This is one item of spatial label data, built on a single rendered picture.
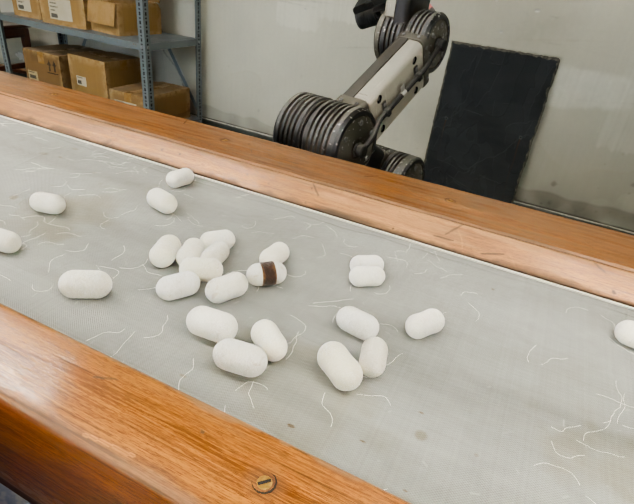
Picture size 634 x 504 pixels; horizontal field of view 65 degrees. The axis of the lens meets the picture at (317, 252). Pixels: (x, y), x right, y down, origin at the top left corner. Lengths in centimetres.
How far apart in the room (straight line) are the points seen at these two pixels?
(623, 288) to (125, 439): 43
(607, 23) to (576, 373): 202
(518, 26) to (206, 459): 224
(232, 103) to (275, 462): 278
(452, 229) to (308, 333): 22
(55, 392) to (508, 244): 41
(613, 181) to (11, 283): 229
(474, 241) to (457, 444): 25
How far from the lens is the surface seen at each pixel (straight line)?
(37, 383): 32
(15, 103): 87
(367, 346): 35
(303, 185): 57
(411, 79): 93
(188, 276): 40
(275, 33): 276
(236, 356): 33
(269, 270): 41
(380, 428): 32
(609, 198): 248
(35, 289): 44
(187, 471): 26
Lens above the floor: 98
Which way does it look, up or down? 30 degrees down
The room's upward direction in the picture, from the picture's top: 7 degrees clockwise
